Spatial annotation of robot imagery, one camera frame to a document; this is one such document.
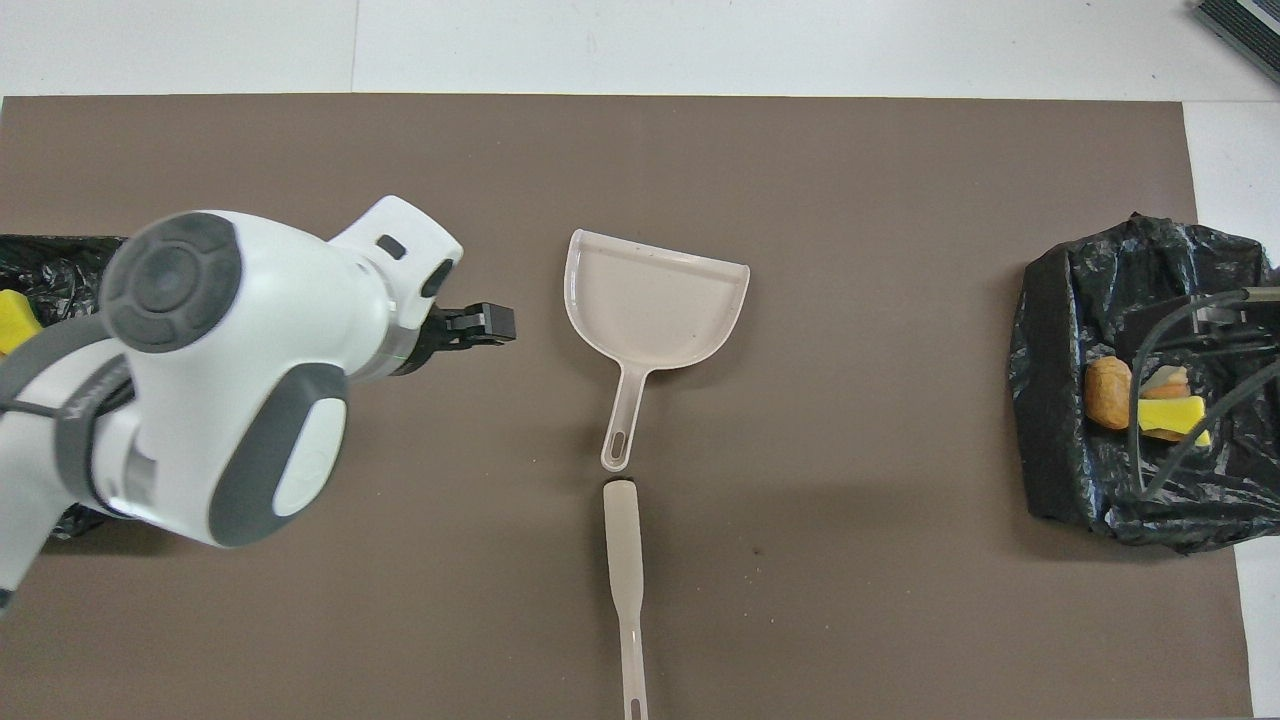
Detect orange striped toy croissant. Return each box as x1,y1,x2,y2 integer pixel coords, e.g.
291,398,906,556
1140,365,1193,401

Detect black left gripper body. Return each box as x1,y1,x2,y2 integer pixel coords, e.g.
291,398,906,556
388,306,453,379

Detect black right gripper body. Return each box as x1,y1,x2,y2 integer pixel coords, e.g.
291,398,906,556
1222,288,1267,346

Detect notched yellow sponge piece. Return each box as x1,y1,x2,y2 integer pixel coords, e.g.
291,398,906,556
0,290,44,358

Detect brown table mat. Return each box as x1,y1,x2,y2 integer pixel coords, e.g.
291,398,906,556
0,93,1254,720

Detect grey ribbed device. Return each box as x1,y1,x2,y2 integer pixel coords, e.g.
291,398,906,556
1192,0,1280,86

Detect beige plastic dustpan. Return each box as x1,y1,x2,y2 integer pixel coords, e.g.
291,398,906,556
563,229,751,473

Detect beige brush with black bristles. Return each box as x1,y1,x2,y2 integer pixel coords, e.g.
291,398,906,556
602,479,651,720

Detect brown toy bread roll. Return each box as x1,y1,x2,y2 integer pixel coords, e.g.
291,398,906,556
1085,356,1135,432

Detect black bag lined bin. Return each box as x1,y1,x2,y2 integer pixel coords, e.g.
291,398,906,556
1008,213,1280,553
0,234,133,541

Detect green and yellow sponge piece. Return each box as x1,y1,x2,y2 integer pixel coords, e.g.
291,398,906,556
1135,396,1213,448

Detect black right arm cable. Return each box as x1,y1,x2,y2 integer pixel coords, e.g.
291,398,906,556
1127,288,1280,501

